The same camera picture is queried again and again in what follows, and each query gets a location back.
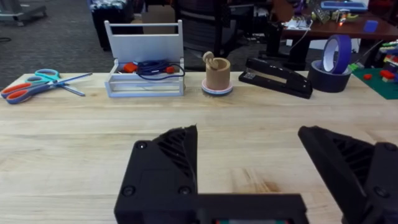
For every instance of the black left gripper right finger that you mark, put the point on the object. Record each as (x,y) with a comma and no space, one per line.
(357,180)

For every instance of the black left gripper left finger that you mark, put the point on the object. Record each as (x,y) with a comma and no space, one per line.
(161,174)

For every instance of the green board with toy blocks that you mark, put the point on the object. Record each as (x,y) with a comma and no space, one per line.
(381,87)

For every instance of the black tape roll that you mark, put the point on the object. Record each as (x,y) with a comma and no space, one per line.
(326,82)

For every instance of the wooden cup on coasters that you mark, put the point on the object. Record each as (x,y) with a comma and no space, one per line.
(217,74)

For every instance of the black stapler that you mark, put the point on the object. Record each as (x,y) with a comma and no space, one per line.
(280,82)

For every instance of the purple tape roll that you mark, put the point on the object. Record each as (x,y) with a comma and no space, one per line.
(343,49)

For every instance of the black office chair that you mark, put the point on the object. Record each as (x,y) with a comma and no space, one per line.
(202,31)

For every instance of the brown desk with clutter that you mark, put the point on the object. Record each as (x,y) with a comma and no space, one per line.
(339,29)

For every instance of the teal scissors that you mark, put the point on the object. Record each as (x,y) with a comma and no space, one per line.
(46,74)

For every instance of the black storage bin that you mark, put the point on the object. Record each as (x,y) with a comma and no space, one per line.
(105,25)

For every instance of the orange and grey scissors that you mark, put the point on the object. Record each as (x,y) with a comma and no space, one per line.
(21,93)

